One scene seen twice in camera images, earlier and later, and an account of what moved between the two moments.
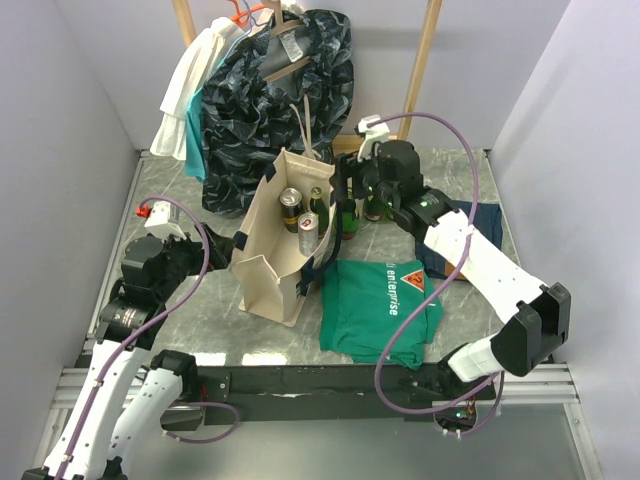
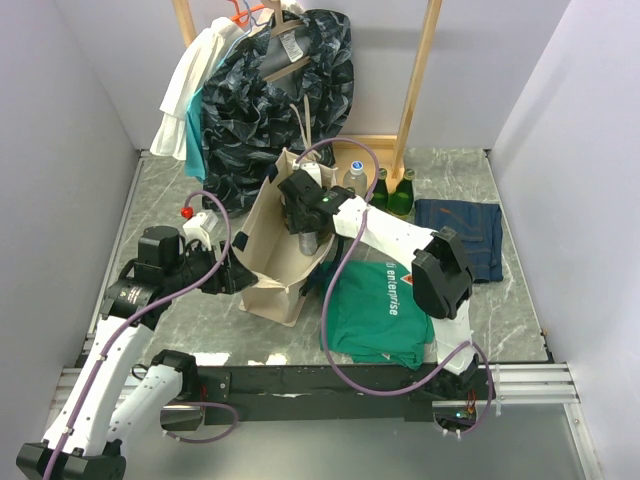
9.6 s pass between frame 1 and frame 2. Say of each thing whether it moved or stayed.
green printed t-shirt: stayed
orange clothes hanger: stayed
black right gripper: moved
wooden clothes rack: stayed
